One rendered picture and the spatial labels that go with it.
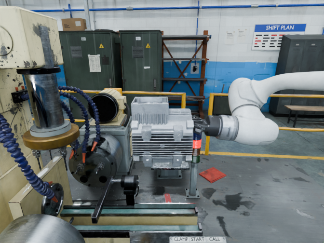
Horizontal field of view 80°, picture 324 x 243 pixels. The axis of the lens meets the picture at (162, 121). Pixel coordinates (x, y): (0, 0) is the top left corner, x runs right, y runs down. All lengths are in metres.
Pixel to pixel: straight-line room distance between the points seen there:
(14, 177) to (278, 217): 1.24
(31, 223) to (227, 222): 0.84
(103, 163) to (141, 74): 2.83
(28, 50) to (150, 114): 0.38
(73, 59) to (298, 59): 4.94
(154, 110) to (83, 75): 3.53
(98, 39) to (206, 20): 2.85
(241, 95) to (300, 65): 5.00
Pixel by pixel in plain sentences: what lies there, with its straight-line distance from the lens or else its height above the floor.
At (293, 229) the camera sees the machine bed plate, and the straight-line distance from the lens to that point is 1.24.
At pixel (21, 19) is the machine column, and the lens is 0.67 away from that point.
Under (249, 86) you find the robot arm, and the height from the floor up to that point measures 1.48.
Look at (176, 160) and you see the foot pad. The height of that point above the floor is 1.27.
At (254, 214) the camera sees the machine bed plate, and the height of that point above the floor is 0.80.
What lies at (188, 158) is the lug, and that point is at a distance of 0.68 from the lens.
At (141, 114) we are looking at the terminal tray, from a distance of 0.63.
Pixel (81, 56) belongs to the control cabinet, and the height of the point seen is 1.52.
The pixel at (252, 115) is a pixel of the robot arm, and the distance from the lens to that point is 0.75.
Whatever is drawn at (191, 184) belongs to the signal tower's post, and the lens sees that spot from 1.19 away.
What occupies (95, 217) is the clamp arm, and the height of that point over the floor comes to 1.03.
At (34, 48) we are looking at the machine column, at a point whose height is 1.61.
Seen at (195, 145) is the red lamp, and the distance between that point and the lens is 1.05.
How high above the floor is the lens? 1.60
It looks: 20 degrees down
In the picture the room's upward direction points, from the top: straight up
